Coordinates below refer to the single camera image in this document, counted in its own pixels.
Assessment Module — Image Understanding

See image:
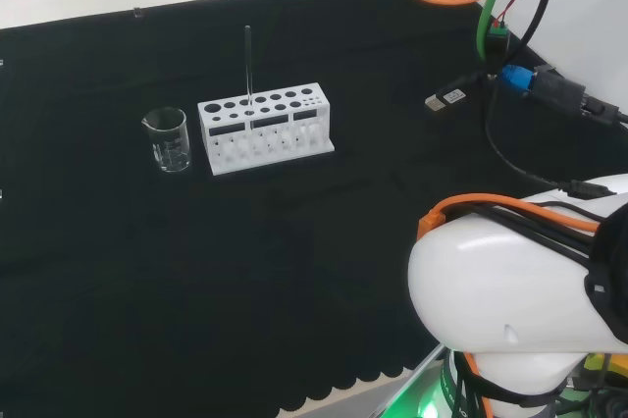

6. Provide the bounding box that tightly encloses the black USB plug cable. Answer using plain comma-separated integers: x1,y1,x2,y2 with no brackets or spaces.
424,72,497,118

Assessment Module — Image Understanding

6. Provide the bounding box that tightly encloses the white test tube rack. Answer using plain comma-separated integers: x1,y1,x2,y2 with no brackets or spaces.
197,82,337,177

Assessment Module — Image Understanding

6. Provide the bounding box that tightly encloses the metal base plate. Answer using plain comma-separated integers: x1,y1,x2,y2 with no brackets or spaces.
338,342,450,418

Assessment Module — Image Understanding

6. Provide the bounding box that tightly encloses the blue cable connector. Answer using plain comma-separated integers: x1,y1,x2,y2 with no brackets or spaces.
498,64,535,95

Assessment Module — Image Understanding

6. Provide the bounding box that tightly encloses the black serial adapter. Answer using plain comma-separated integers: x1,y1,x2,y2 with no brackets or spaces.
531,64,618,126

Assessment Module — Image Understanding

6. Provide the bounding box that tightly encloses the yellow stop button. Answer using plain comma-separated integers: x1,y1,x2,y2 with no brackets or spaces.
582,352,628,390

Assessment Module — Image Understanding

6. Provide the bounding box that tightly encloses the clear glass beaker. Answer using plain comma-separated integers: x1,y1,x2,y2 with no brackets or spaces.
141,107,193,174

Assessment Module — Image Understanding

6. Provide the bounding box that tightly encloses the orange cable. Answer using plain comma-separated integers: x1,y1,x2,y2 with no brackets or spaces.
390,0,602,418

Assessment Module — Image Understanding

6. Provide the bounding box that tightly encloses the clear glass rod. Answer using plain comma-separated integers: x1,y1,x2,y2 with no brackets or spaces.
244,25,254,108

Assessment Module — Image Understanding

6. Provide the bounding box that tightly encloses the black bench cloth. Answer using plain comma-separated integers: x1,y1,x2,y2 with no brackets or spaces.
0,0,628,418

